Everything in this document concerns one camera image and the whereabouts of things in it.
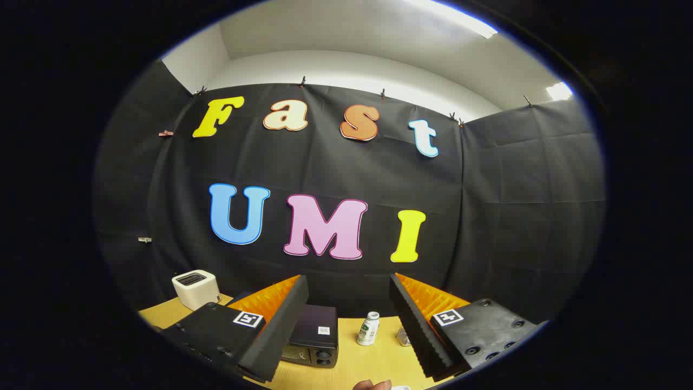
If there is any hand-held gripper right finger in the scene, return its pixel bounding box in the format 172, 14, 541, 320
389, 272, 542, 382

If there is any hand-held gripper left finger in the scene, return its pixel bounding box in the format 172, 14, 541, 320
160, 274, 310, 384

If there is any black toaster oven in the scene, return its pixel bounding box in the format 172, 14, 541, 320
282, 304, 339, 369

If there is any white pop-up toaster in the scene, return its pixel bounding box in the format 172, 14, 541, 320
172, 270, 221, 311

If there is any white bottle green label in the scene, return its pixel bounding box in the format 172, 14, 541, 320
357, 311, 381, 347

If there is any row of black clips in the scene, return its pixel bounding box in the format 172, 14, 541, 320
192, 76, 535, 128

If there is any long ceiling strip light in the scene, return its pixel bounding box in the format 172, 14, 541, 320
403, 0, 499, 40

